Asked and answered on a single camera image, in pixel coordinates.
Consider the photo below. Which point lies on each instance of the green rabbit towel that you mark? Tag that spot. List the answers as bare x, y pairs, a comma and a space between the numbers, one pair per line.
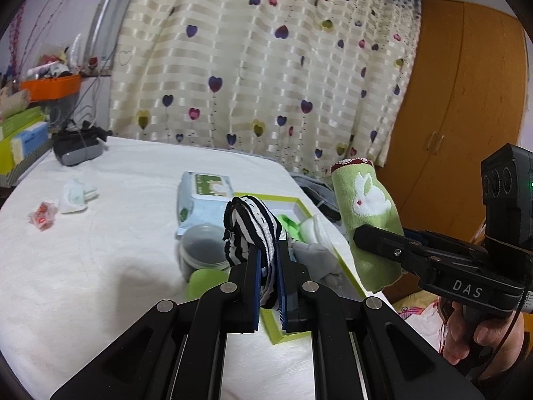
366, 200

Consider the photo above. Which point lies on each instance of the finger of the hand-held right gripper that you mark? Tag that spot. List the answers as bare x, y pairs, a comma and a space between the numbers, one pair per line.
433, 238
383, 243

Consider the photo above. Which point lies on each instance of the grey window frame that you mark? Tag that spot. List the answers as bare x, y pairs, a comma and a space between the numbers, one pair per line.
106, 21

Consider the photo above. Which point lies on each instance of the green white flat box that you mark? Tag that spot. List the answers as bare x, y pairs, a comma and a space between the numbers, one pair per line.
23, 121

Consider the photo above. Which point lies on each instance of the red white candy wrapper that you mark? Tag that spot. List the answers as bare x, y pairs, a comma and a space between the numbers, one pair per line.
41, 216

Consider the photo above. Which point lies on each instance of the white crumpled wrapper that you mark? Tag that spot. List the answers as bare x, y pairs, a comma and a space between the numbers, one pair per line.
75, 196

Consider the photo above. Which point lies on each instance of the white cloth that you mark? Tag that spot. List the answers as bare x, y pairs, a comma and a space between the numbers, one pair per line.
314, 229

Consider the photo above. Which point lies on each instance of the wet wipes pack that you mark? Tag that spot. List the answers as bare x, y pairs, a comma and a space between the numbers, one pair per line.
200, 204

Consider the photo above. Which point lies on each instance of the clear plastic jar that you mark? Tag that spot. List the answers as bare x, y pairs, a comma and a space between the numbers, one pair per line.
202, 250

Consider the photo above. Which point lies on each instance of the black white striped sock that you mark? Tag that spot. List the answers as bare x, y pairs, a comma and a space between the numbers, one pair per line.
250, 225

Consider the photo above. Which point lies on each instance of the beige packet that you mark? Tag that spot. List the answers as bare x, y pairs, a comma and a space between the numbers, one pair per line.
12, 104

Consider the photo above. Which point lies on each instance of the orange box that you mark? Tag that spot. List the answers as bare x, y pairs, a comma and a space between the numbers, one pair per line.
50, 87

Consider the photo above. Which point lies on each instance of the green round container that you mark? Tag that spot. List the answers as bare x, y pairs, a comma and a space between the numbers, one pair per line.
204, 281

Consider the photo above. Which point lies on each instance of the green cloth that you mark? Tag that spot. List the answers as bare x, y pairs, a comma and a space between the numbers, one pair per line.
289, 223

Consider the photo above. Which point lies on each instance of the wooden wardrobe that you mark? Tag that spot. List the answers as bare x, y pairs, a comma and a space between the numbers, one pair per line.
458, 91

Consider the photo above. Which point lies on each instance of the pink printed cloth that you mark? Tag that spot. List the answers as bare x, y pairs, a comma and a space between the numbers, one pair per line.
420, 316

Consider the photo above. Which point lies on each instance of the grey sock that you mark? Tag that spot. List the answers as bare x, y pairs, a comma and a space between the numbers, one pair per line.
318, 258

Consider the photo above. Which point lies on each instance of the grey black device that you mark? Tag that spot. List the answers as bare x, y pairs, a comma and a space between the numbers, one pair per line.
75, 152

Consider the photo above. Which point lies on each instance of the blue tissue box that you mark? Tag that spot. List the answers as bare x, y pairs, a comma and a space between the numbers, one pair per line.
31, 139

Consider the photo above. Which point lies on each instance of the heart print curtain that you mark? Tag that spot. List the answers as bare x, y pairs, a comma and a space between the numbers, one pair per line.
250, 50

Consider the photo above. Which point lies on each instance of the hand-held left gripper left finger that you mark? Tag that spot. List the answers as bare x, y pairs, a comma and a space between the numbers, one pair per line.
255, 296

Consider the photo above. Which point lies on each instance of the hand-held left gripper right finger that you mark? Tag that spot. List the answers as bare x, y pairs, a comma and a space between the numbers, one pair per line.
282, 296

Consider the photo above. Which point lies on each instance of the purple branch decoration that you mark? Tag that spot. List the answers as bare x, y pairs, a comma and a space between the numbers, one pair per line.
23, 29

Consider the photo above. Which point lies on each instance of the dark jeans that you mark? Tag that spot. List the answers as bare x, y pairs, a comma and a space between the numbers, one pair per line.
320, 196

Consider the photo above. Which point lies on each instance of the person's right hand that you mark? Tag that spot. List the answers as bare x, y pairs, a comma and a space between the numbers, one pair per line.
499, 333

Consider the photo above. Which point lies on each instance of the green white cardboard box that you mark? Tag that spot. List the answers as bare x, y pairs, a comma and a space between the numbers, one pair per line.
287, 206

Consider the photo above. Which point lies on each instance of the grey striped box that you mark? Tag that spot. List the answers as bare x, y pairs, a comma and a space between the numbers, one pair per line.
21, 173

